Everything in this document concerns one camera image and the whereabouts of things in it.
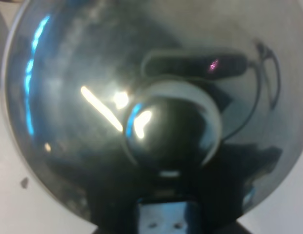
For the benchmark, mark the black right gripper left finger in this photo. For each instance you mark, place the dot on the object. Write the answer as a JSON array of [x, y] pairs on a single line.
[[97, 231]]

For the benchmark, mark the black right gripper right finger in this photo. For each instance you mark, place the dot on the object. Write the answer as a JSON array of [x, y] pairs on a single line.
[[241, 229]]

